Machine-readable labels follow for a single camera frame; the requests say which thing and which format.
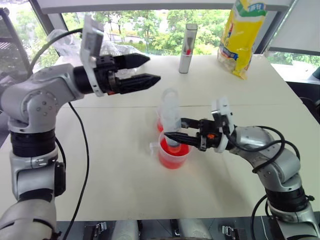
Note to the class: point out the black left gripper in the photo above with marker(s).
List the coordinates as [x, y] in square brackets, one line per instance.
[106, 75]

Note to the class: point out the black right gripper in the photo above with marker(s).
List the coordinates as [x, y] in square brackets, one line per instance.
[210, 135]

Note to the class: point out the clear plastic measuring cylinder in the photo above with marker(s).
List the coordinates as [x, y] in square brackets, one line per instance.
[170, 112]

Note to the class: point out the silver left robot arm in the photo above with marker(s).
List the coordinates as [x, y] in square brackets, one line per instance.
[37, 100]

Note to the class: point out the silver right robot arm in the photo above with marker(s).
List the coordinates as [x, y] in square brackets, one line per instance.
[277, 165]

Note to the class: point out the clear plastic cup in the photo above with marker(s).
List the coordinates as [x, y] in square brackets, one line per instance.
[159, 125]

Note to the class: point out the tall silver metal canister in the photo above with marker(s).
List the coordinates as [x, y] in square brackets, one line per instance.
[186, 62]

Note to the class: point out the crumpled clear plastic bag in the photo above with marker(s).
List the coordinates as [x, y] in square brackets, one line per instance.
[62, 42]

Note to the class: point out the yellow snack bag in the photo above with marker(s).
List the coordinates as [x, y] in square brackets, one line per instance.
[240, 45]

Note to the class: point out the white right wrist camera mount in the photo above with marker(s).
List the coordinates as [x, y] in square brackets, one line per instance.
[225, 110]

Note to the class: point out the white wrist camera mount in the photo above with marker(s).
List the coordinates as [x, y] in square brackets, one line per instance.
[87, 37]
[225, 110]

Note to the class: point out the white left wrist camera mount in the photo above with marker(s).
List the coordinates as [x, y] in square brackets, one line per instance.
[87, 37]

